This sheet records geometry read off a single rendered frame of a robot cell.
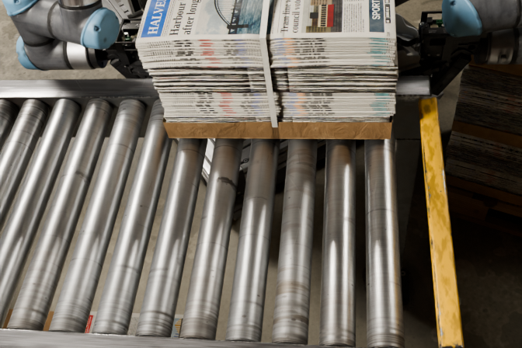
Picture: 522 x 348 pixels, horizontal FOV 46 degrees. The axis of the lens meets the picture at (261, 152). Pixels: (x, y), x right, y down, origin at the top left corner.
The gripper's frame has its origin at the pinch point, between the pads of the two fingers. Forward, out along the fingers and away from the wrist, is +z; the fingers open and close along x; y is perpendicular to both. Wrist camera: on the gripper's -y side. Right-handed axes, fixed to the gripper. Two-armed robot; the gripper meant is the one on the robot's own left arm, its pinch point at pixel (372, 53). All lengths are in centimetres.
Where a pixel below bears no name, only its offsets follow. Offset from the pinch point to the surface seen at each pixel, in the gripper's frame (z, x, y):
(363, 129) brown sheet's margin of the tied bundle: 2.0, 23.0, 5.2
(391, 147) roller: -2.6, 23.5, 1.1
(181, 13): 29.0, 17.3, 24.9
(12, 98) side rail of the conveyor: 68, 13, 2
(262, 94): 17.7, 22.3, 12.8
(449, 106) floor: -29, -58, -78
